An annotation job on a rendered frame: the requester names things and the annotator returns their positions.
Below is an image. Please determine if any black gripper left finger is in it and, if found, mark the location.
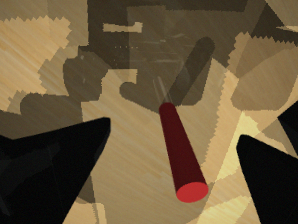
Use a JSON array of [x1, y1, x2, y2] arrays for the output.
[[0, 117, 110, 224]]

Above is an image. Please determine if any dark red peg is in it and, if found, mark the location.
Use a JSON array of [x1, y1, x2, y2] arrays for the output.
[[158, 103, 209, 202]]

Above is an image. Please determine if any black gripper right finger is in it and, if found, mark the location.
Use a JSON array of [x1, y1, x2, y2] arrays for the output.
[[237, 133, 298, 224]]

